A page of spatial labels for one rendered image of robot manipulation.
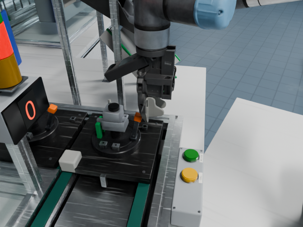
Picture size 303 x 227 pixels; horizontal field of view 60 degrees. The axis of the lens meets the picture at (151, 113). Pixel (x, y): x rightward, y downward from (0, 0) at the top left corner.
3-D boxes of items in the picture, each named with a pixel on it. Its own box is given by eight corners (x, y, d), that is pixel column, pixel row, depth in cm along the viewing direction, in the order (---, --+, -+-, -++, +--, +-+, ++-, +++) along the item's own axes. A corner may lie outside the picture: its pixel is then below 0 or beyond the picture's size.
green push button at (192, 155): (198, 154, 74) (199, 149, 73) (197, 165, 71) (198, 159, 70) (184, 152, 75) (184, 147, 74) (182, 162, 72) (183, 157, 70)
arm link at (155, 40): (130, 30, 52) (139, 18, 58) (130, 52, 55) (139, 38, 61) (167, 32, 51) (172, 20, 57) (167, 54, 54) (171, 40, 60)
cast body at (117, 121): (129, 122, 74) (127, 102, 70) (125, 132, 71) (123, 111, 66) (100, 119, 75) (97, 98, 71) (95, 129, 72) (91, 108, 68)
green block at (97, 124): (102, 136, 75) (100, 122, 72) (101, 138, 74) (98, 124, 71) (98, 135, 75) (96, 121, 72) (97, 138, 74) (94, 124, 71)
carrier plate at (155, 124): (163, 125, 85) (163, 120, 84) (150, 184, 66) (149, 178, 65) (93, 117, 88) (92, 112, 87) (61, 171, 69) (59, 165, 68)
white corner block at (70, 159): (83, 161, 72) (81, 150, 70) (76, 174, 69) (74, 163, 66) (67, 159, 73) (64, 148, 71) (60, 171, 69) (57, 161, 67)
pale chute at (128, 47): (168, 83, 100) (176, 77, 97) (157, 101, 90) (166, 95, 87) (117, 24, 93) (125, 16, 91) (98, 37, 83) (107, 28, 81)
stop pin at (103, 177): (107, 183, 69) (106, 174, 67) (106, 188, 68) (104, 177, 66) (103, 183, 69) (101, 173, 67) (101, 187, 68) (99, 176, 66)
